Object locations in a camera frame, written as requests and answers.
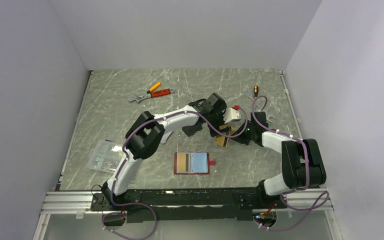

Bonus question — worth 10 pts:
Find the silver open end wrench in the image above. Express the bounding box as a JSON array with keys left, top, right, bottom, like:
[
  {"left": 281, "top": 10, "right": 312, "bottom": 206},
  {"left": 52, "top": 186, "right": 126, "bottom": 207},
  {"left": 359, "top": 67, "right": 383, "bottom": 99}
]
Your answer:
[{"left": 243, "top": 91, "right": 276, "bottom": 123}]

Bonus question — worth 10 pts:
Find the clear plastic screw box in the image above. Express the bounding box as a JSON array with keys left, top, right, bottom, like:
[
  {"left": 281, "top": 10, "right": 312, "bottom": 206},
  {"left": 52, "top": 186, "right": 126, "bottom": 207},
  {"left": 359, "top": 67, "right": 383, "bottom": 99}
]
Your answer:
[{"left": 87, "top": 140, "right": 125, "bottom": 174}]

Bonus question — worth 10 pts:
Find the single gold credit card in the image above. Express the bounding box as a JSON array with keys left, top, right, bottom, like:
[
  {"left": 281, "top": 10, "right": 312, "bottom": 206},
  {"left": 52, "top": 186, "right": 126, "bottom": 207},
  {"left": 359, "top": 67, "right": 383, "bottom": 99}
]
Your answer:
[{"left": 176, "top": 152, "right": 191, "bottom": 173}]

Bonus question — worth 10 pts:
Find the red handled adjustable wrench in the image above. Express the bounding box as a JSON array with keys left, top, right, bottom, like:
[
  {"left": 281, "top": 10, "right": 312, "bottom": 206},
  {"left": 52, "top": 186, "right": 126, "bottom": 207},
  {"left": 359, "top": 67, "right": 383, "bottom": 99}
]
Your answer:
[{"left": 127, "top": 88, "right": 176, "bottom": 104}]

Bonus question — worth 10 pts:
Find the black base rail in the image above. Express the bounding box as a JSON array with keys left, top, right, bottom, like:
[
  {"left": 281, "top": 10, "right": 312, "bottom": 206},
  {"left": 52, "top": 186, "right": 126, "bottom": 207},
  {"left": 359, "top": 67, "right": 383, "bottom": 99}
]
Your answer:
[{"left": 90, "top": 187, "right": 286, "bottom": 223}]

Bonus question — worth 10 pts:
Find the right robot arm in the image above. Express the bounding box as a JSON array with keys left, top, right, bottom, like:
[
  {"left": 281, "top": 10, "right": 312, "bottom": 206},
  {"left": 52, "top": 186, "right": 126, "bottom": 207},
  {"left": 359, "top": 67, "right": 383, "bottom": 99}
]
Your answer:
[{"left": 233, "top": 111, "right": 327, "bottom": 208}]

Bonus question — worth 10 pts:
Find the orange black screwdriver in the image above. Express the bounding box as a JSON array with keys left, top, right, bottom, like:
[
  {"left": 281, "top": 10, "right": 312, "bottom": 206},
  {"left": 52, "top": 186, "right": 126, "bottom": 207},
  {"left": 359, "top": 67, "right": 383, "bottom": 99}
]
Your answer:
[{"left": 252, "top": 85, "right": 259, "bottom": 99}]

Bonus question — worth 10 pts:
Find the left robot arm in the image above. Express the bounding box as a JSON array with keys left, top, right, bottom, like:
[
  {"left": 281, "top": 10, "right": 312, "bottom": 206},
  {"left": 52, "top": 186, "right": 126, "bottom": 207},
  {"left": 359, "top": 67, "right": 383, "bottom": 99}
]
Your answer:
[{"left": 101, "top": 93, "right": 233, "bottom": 210}]

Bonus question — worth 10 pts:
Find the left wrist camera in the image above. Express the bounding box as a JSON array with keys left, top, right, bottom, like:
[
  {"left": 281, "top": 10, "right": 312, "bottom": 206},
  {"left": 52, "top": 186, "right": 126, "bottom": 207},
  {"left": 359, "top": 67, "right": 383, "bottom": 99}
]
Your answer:
[{"left": 223, "top": 107, "right": 242, "bottom": 124}]

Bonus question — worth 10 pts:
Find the red leather card holder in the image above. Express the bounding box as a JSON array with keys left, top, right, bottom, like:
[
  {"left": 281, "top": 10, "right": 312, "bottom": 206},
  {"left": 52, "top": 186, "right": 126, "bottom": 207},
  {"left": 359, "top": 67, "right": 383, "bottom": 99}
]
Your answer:
[{"left": 173, "top": 152, "right": 216, "bottom": 175}]

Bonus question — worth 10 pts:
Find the aluminium frame rail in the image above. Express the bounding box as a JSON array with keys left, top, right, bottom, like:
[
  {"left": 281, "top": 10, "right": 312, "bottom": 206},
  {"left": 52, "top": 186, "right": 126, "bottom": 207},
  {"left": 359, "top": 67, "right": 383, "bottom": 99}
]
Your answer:
[{"left": 33, "top": 188, "right": 343, "bottom": 240}]

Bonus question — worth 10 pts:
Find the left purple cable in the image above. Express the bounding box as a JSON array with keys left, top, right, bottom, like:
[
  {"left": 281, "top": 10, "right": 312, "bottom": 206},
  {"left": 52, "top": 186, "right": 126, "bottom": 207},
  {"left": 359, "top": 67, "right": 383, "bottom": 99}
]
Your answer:
[{"left": 101, "top": 105, "right": 249, "bottom": 240}]

